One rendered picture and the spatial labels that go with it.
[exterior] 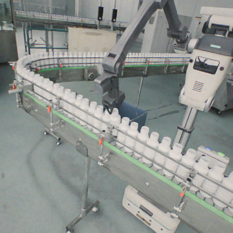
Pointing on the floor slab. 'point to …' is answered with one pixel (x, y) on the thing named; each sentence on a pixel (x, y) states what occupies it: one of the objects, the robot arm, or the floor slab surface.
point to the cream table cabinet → (90, 41)
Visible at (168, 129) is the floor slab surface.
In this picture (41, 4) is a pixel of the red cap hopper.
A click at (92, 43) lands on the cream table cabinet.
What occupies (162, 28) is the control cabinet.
